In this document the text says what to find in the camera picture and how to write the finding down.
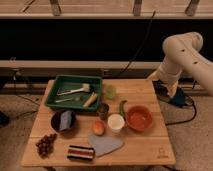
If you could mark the orange peach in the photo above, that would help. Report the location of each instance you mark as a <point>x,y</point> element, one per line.
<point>98,128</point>

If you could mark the yellow banana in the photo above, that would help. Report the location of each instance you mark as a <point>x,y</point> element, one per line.
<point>91,99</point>

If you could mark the wooden table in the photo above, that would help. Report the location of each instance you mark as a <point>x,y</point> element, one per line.
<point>127,147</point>

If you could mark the red bowl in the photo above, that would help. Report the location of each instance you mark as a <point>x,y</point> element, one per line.
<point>139,118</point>

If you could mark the green plastic tray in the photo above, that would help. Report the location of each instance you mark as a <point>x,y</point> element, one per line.
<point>68,82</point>

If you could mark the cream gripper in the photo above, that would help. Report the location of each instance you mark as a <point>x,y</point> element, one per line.
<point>170,80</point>

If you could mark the striped cloth block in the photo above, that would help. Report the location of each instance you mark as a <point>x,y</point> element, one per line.
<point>81,152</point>

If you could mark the light green cup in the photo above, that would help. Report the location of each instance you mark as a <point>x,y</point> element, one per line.
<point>110,92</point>

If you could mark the dark brown bowl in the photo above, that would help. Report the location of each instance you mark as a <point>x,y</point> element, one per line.
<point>55,121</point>

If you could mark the blue black device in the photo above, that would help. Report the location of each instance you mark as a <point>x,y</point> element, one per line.
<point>179,99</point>

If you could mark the purple grape bunch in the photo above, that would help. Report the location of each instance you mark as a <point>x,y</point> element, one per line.
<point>45,145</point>

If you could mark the white dish brush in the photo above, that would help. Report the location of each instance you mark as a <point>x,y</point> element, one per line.
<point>85,88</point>

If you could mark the white cup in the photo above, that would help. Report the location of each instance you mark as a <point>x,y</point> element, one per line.
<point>115,123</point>

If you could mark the blue sponge block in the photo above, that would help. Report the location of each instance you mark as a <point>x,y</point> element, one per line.
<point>65,120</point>

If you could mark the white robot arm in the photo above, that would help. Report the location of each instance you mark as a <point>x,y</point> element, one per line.
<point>182,53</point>

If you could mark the grey blue cloth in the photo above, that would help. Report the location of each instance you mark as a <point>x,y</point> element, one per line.
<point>104,144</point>

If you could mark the silver fork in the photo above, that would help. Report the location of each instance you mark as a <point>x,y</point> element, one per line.
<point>69,99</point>

